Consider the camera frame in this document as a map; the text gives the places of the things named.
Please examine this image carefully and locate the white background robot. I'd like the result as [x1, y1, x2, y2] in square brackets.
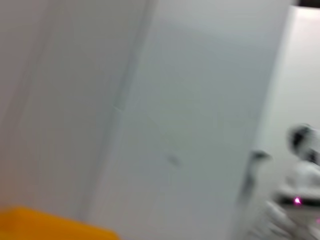
[271, 123, 320, 240]

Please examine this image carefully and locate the yellow plastic bin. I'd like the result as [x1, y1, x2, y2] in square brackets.
[0, 204, 121, 240]

